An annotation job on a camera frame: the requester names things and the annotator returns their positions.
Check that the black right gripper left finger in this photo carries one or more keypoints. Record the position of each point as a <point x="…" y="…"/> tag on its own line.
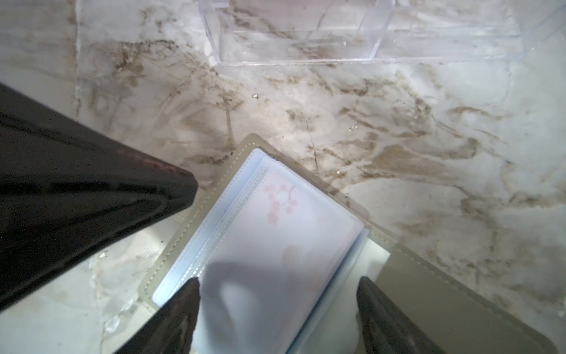
<point x="171" y="329"/>

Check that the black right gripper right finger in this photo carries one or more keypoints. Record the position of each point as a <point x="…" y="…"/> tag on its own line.
<point x="385" y="328"/>

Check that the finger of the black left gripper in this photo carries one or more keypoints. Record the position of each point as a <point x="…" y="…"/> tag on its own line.
<point x="68" y="192"/>

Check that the white floral credit card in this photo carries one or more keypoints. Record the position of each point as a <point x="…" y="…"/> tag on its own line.
<point x="281" y="248"/>

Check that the clear acrylic card box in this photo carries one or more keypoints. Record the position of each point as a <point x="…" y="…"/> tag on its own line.
<point x="254" y="33"/>

